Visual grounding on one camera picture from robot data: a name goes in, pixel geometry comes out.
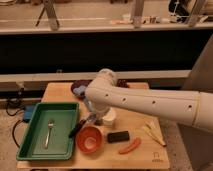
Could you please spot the dark purple bowl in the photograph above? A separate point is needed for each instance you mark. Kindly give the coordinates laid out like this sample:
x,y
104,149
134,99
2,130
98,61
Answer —
x,y
78,83

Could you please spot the dark brown object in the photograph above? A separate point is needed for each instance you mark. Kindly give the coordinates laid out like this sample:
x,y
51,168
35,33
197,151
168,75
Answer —
x,y
122,83

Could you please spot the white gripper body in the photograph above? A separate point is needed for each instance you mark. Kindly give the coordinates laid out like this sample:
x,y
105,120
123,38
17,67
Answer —
x,y
93,114

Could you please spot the black rectangular block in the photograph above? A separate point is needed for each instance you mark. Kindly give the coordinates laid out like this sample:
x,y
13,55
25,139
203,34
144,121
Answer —
x,y
118,136

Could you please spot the white cup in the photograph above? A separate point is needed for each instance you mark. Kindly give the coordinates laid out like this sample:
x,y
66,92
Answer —
x,y
109,118

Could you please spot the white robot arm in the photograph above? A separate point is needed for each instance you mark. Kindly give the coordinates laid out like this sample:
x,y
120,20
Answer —
x,y
192,108

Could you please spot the blue power box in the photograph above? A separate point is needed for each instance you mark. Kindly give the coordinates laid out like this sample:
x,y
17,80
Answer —
x,y
28,113

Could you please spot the green plastic tray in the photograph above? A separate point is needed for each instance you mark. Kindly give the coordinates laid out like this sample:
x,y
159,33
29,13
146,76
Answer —
x,y
60,147

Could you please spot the orange bowl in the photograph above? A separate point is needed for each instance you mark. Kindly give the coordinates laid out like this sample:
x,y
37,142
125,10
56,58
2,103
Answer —
x,y
89,139

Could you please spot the blue cloth in bowl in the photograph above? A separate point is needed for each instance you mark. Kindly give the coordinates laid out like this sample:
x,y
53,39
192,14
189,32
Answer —
x,y
80,91

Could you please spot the black handled utensil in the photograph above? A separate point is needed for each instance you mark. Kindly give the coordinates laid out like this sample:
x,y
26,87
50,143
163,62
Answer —
x,y
78,126

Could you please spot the orange carrot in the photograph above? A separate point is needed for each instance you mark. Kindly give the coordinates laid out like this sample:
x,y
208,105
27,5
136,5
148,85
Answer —
x,y
133,145

